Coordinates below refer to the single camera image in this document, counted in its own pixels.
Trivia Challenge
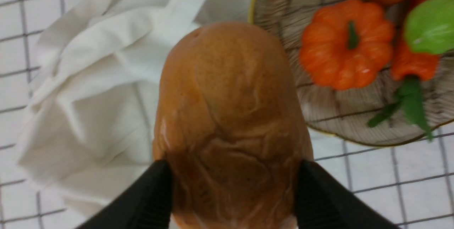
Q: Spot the gold wire basket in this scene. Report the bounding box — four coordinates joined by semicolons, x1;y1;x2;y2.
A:
249;0;453;147

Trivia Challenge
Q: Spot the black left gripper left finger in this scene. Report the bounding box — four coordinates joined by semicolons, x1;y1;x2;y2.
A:
78;160;172;229

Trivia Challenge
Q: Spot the green toy cucumber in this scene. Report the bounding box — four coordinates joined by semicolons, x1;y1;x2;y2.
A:
403;0;454;55

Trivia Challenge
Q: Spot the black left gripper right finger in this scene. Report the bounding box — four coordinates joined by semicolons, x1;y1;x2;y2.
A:
295;160;397;229

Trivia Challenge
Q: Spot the orange toy carrot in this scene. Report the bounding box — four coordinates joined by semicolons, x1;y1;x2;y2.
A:
367;0;440;141

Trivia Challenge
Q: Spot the white grid tablecloth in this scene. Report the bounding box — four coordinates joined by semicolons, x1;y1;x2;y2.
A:
1;0;453;229

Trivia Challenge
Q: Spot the white cloth tote bag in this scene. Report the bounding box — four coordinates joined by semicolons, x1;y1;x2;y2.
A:
17;0;250;223

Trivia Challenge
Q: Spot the orange toy pumpkin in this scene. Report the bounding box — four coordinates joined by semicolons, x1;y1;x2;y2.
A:
299;0;395;91

